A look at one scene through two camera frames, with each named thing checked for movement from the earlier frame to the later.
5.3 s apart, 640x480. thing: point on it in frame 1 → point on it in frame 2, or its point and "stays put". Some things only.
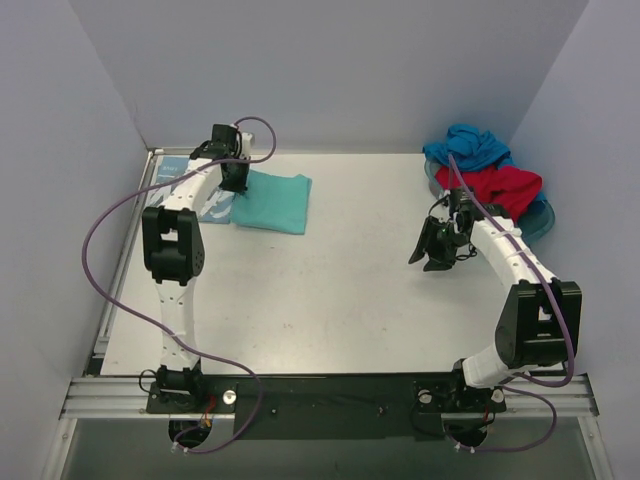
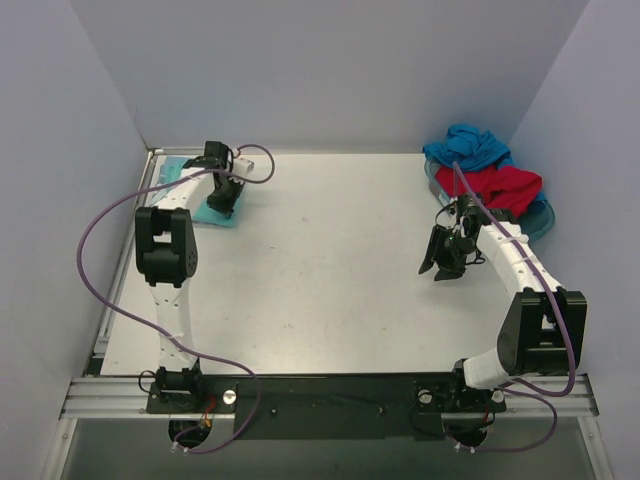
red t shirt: (515, 188) stays put
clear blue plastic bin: (535, 223) stays put
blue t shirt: (470, 149) stays put
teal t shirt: (273, 202) → (170, 167)
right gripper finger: (434, 265) → (445, 274)
